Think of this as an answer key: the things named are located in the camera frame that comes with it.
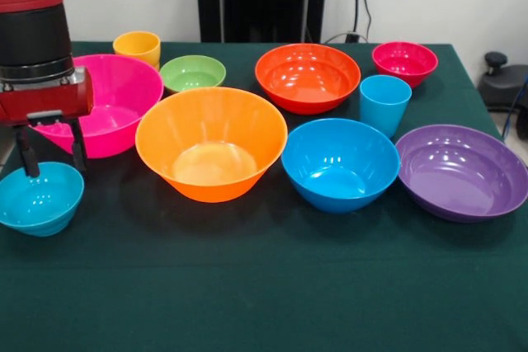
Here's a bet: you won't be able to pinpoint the dark green tablecloth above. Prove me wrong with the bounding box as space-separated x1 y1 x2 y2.
0 40 528 352

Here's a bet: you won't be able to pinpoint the large pink bowl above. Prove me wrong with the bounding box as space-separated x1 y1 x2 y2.
31 54 165 160

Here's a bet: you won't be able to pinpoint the small crimson bowl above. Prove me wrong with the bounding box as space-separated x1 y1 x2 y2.
370 40 440 89

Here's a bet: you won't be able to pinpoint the small teal bowl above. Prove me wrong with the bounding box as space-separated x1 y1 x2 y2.
0 162 86 238

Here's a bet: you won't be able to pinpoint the blue cup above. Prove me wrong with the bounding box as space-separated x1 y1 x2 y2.
359 74 413 140

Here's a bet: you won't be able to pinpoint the large orange bowl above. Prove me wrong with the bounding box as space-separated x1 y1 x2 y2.
134 86 289 204

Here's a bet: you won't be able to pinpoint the black chair base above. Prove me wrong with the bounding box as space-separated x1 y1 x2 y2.
478 51 528 112

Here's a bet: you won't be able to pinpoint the small green bowl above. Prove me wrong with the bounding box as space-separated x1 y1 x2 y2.
159 54 228 96

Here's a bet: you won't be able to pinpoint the purple bowl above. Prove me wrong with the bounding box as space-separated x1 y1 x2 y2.
394 124 528 223

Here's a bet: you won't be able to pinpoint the medium blue bowl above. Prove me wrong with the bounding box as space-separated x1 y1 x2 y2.
280 117 402 215

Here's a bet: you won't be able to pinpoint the red-orange bowl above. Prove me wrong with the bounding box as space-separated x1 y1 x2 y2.
254 42 362 116

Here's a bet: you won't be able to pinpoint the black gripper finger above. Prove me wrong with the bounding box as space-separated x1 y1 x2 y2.
14 124 41 180
68 119 88 172

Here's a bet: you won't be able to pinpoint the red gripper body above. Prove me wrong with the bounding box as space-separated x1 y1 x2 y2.
0 65 95 126

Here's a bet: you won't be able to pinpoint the yellow cup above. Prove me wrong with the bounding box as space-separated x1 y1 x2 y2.
112 30 162 72

